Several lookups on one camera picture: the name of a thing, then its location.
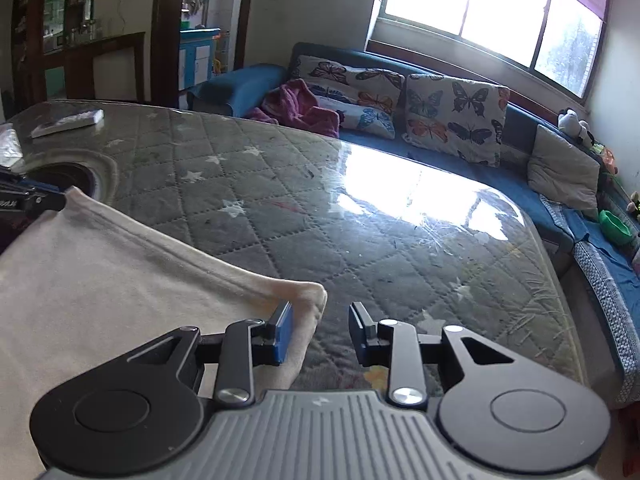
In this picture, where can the blue white small cabinet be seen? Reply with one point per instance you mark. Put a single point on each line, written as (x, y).
(196, 56)

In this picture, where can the cream beige sweater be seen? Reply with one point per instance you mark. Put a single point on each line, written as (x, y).
(87, 283)

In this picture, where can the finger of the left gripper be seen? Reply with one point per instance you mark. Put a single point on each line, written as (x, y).
(20, 195)

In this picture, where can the blue corner sofa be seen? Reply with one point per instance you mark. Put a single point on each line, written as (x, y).
(602, 279)

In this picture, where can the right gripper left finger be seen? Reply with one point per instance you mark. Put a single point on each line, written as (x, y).
(246, 344)

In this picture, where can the left butterfly cushion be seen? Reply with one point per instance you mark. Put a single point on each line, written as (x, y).
(364, 98)

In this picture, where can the black round induction cooktop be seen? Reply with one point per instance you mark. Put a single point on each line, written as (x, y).
(64, 175)

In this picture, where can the right butterfly cushion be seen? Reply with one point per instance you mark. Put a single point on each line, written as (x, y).
(458, 117)

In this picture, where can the butterfly cushion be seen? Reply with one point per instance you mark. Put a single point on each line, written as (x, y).
(364, 98)
(458, 117)

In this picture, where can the magenta cloth on sofa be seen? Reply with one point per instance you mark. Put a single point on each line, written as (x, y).
(293, 105)

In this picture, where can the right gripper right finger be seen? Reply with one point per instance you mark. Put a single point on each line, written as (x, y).
(394, 345)

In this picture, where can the window with frame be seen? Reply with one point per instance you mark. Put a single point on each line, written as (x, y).
(557, 41)

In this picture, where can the dark wooden sideboard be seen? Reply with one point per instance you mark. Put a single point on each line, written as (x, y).
(67, 71)

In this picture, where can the green plastic bowl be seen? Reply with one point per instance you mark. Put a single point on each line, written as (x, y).
(614, 229)

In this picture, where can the grey remote control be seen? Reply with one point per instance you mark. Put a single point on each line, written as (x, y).
(69, 123)

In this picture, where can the grey plain pillow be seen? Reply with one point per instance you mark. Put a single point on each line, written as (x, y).
(563, 173)

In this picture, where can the panda plush toy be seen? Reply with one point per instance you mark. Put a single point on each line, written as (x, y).
(578, 130)

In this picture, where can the colourful plush toys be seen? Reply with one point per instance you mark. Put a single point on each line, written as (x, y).
(633, 207)

